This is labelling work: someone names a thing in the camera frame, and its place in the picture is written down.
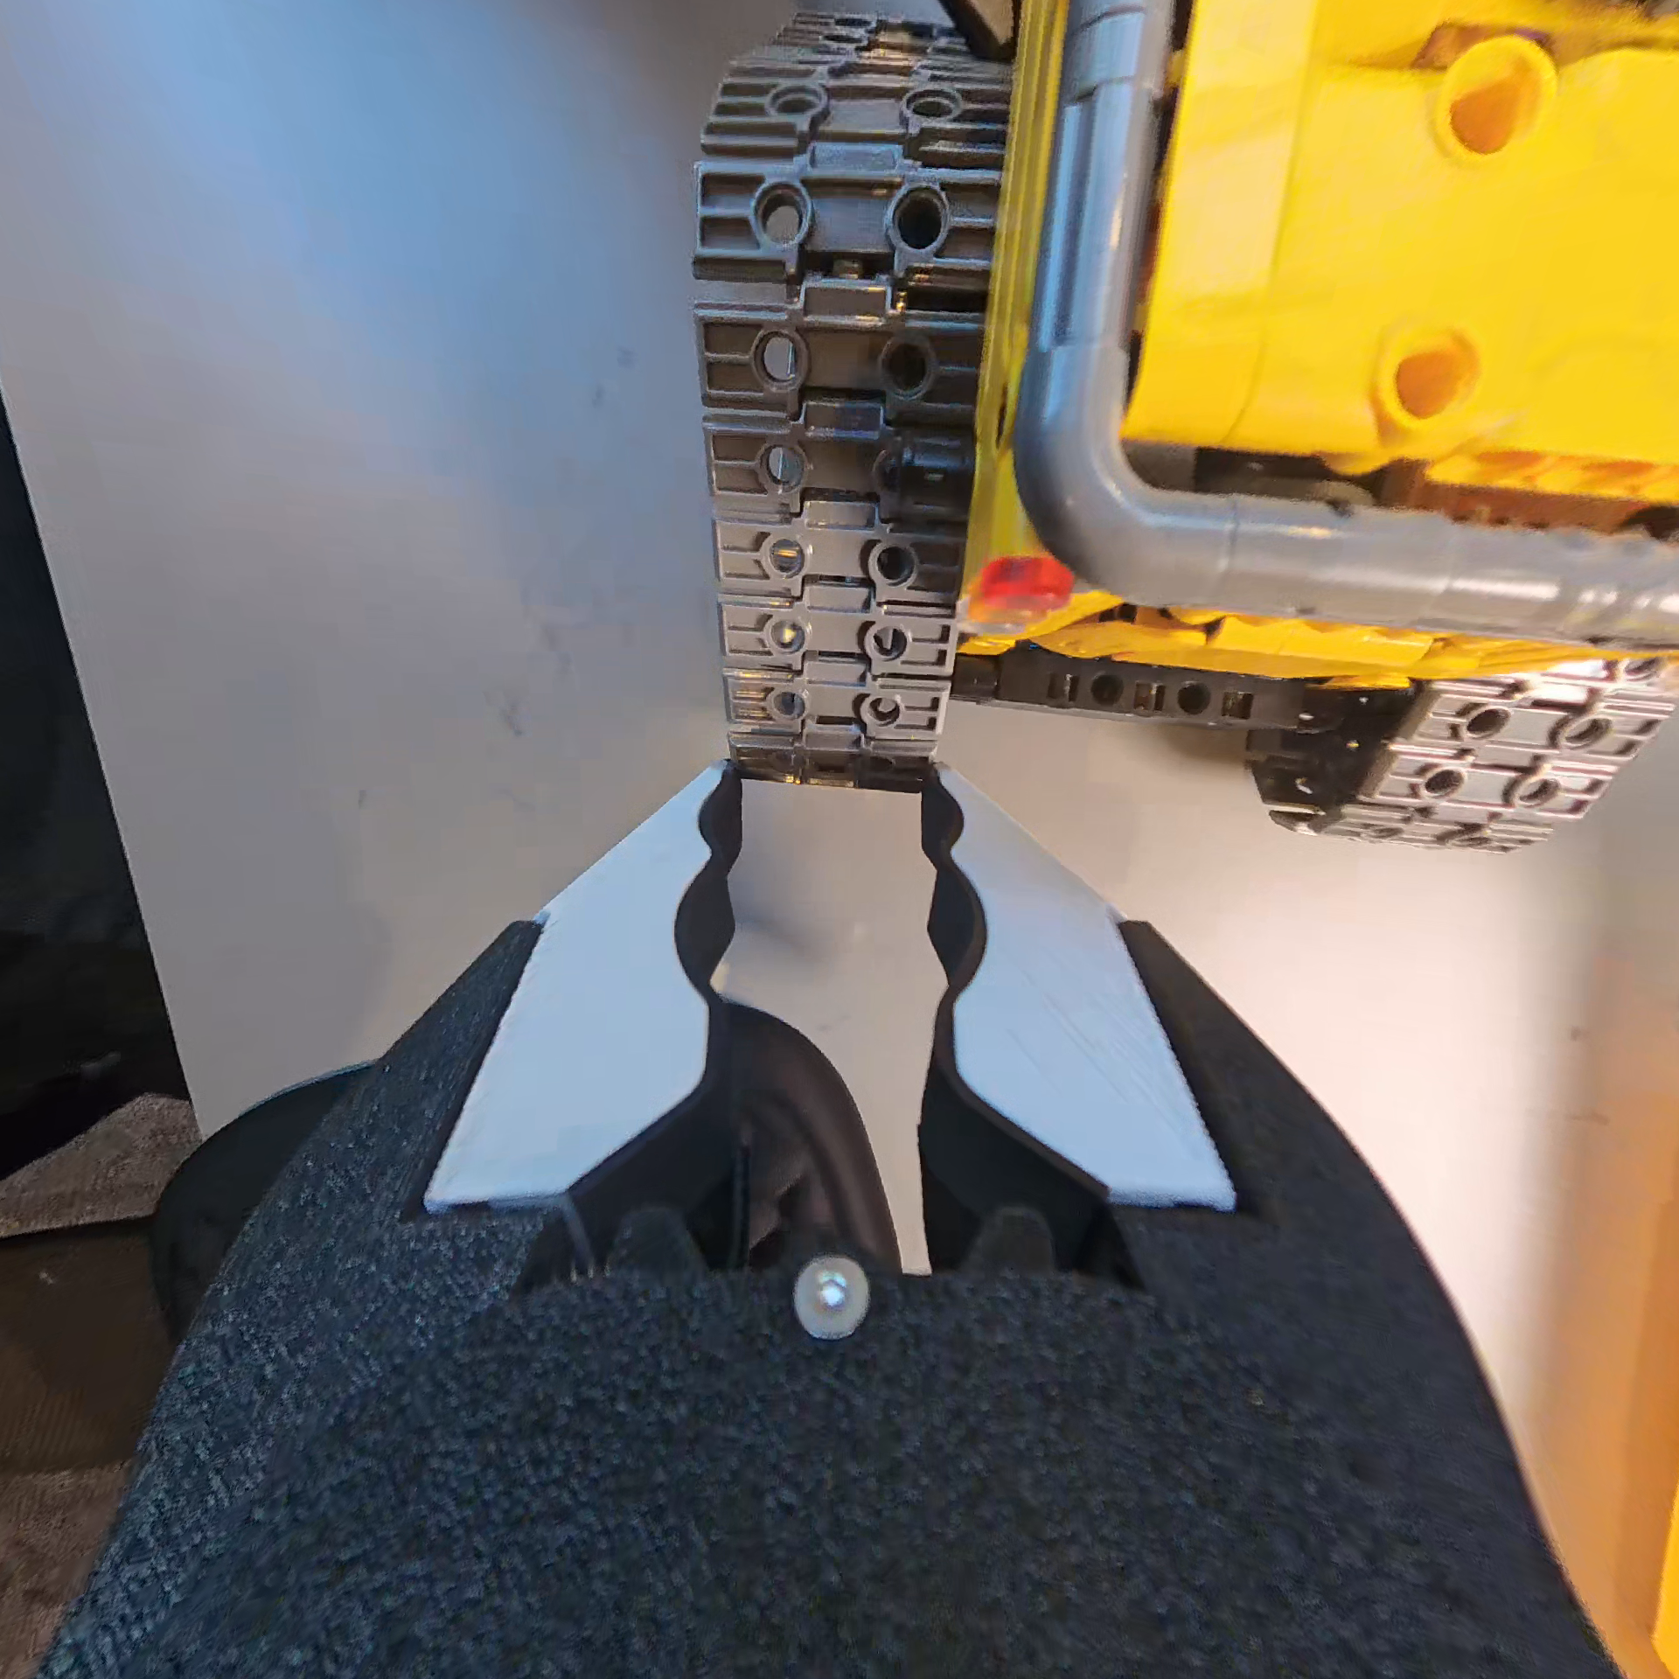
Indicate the yellow toy brick bulldozer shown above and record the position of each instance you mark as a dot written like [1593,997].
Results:
[1365,236]

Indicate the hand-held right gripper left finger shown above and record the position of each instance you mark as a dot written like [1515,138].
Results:
[590,1049]

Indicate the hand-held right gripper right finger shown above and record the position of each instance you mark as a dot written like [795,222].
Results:
[1075,1049]

